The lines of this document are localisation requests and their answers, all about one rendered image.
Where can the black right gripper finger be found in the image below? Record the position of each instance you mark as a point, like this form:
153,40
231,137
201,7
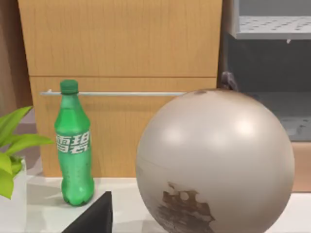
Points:
97,216

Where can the green plastic bottle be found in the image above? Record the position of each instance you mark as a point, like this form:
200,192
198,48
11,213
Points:
74,155

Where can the white plant pot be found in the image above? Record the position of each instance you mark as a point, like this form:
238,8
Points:
17,206

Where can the wooden drawer front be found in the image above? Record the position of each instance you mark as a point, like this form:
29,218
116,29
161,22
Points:
121,128

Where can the green leafy plant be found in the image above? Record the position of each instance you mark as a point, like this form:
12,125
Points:
14,140

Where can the beige round ball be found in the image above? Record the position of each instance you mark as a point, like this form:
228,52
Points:
213,165

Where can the wooden cupboard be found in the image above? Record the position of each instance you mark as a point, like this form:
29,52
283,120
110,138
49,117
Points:
116,38

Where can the grey cabinet with dark inside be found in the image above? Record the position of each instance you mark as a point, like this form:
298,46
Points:
267,85

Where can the grey pierced drawer inside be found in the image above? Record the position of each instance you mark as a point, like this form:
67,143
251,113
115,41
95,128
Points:
272,19

